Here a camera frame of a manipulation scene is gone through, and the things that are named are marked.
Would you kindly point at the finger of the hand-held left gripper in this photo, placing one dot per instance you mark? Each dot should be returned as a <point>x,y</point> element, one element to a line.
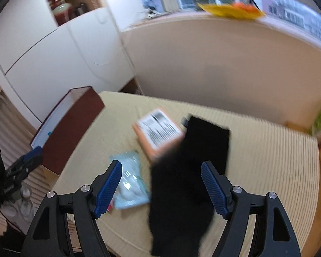
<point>29,159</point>

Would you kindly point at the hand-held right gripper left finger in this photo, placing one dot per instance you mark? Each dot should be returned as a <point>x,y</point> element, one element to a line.
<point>109,187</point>

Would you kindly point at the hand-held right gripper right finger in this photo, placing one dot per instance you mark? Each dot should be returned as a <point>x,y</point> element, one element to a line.
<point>213,190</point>

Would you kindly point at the black sock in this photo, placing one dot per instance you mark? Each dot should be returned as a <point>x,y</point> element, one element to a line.
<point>187,182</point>

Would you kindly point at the light blue plastic packet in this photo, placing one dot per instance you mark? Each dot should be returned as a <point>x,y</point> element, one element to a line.
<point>130,184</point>

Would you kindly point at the brown storage box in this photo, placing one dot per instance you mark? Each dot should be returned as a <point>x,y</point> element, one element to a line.
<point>67,128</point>

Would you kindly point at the orange packet with white label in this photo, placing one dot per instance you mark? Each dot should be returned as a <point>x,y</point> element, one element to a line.
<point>158,133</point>

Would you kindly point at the white cabinet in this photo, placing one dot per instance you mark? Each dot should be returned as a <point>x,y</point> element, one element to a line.
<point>56,53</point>

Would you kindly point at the red pot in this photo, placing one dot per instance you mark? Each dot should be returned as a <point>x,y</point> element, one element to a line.
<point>59,8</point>

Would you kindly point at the yellow and orange cloth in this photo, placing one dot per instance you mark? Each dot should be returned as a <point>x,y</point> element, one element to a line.
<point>230,10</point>

